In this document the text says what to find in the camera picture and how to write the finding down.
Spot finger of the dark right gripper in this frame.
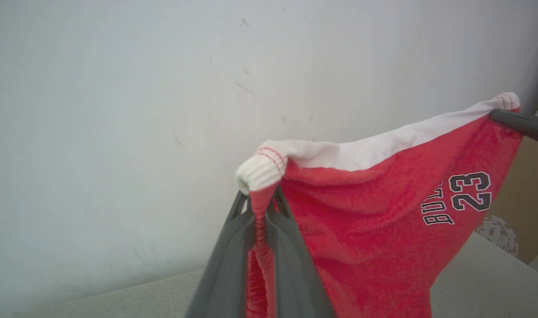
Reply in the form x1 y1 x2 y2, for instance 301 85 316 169
489 109 538 148

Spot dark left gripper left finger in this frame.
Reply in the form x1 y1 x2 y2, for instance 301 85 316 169
184 191 256 318

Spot red Bulls 23 garment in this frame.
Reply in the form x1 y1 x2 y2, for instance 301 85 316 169
234 91 524 318

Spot brown printed cardboard box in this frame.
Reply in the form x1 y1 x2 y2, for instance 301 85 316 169
474 86 538 265

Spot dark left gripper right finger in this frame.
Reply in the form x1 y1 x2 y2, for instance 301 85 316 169
264 186 336 318

